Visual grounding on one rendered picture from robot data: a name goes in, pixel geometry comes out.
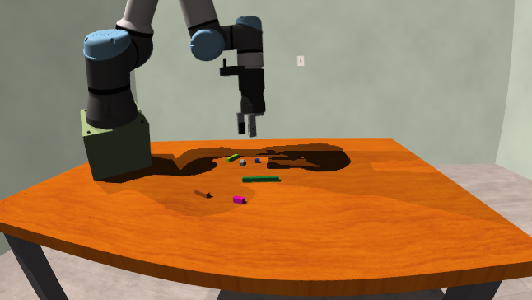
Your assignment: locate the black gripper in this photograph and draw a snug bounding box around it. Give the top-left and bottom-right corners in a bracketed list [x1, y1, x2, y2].
[220, 53, 266, 138]

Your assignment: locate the magenta rod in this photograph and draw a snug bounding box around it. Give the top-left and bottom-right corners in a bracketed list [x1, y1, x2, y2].
[233, 195, 245, 204]

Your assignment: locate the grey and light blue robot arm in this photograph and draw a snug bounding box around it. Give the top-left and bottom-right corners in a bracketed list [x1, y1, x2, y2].
[83, 0, 263, 129]

